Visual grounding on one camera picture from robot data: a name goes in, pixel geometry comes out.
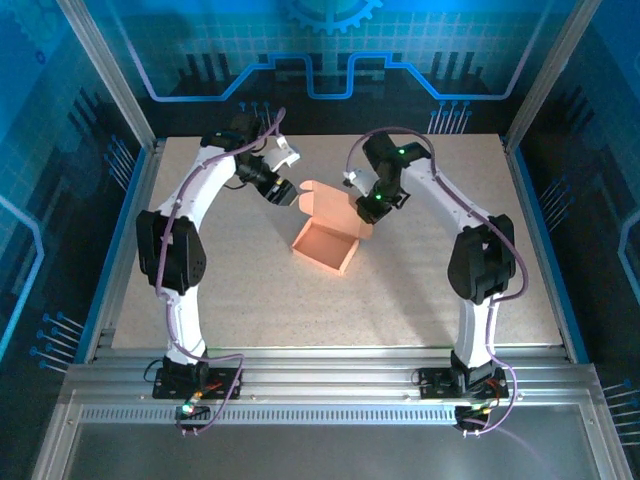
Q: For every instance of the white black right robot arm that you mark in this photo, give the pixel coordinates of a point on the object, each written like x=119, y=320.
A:
x=450, y=200

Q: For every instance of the aluminium frame post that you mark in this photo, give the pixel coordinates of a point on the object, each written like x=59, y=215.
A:
x=547, y=75
x=107, y=75

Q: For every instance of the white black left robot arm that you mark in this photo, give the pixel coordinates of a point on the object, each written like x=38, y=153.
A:
x=190, y=200

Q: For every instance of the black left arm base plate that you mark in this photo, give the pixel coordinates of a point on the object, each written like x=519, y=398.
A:
x=165, y=385

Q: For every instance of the pink paper box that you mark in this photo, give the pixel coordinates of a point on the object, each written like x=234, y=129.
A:
x=327, y=235

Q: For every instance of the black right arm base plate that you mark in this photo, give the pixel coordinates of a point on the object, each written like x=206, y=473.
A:
x=435, y=384

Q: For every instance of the aluminium side rail blue strip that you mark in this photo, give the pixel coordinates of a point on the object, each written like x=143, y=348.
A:
x=122, y=250
x=547, y=250

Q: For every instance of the aluminium front rail frame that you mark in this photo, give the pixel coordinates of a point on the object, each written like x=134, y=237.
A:
x=325, y=370

